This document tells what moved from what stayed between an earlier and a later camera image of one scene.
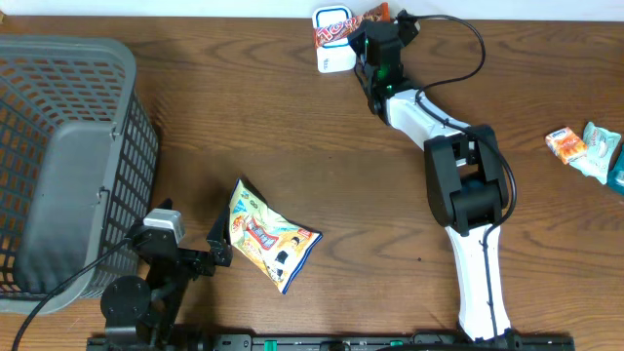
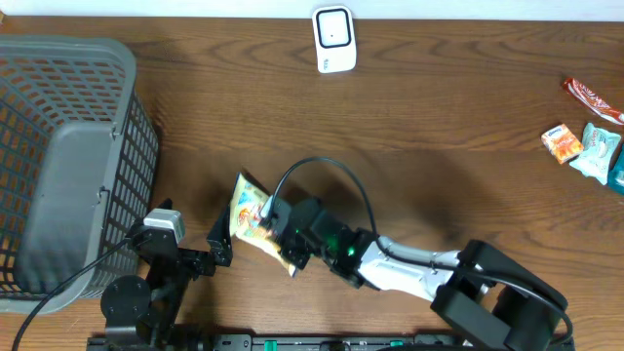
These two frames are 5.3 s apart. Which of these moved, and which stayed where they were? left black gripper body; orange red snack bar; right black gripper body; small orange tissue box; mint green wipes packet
Moved: orange red snack bar; right black gripper body
Stayed: small orange tissue box; mint green wipes packet; left black gripper body
